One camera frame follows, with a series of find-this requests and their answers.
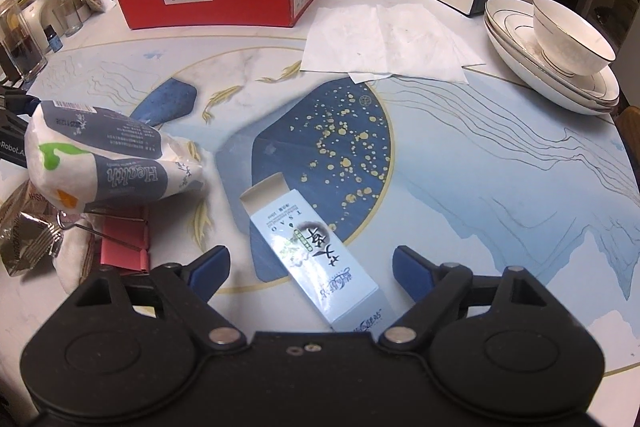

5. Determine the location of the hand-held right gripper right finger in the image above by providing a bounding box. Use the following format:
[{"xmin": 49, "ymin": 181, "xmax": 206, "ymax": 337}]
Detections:
[{"xmin": 378, "ymin": 246, "xmax": 548, "ymax": 350}]

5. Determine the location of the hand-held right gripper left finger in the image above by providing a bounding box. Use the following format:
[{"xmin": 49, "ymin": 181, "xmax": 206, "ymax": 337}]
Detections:
[{"xmin": 75, "ymin": 246, "xmax": 248, "ymax": 350}]

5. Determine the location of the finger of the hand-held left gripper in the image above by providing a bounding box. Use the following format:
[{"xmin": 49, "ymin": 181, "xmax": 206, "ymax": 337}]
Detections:
[{"xmin": 0, "ymin": 88, "xmax": 42, "ymax": 122}]

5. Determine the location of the white slim carton box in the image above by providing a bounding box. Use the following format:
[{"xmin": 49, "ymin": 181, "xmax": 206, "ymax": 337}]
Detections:
[{"xmin": 239, "ymin": 173, "xmax": 385, "ymax": 334}]

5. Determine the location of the white blue tissue pack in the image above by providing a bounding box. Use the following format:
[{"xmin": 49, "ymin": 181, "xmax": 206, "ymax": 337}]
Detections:
[{"xmin": 24, "ymin": 101, "xmax": 204, "ymax": 214}]

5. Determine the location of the white plush toy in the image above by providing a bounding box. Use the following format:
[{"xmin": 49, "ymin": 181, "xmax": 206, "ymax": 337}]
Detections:
[{"xmin": 54, "ymin": 217, "xmax": 101, "ymax": 296}]

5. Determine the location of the small blue bottle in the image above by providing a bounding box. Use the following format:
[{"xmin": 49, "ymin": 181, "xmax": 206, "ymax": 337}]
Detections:
[{"xmin": 42, "ymin": 24, "xmax": 61, "ymax": 54}]

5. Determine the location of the pink binder clip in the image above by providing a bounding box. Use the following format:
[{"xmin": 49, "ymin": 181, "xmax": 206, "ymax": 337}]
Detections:
[{"xmin": 56, "ymin": 207, "xmax": 152, "ymax": 274}]

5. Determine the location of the brown snack wrapper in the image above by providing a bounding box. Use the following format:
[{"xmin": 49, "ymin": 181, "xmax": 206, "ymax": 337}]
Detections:
[{"xmin": 0, "ymin": 181, "xmax": 65, "ymax": 279}]

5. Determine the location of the clear drinking glass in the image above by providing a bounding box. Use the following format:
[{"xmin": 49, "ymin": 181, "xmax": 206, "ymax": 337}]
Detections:
[{"xmin": 52, "ymin": 0, "xmax": 84, "ymax": 38}]

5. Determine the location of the clear plastic kettle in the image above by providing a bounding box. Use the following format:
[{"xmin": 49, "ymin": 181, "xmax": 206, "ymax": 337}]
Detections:
[{"xmin": 19, "ymin": 0, "xmax": 67, "ymax": 54}]

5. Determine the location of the white paper napkin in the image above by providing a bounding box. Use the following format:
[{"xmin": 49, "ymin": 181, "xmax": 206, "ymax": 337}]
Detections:
[
  {"xmin": 300, "ymin": 5, "xmax": 397, "ymax": 84},
  {"xmin": 376, "ymin": 4, "xmax": 487, "ymax": 84}
]

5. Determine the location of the wooden chair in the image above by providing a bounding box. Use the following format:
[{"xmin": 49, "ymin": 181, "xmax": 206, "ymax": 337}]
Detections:
[{"xmin": 613, "ymin": 105, "xmax": 640, "ymax": 160}]

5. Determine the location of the white gold-rimmed bowl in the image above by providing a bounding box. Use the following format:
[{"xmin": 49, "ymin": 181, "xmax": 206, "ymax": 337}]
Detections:
[{"xmin": 531, "ymin": 0, "xmax": 617, "ymax": 78}]

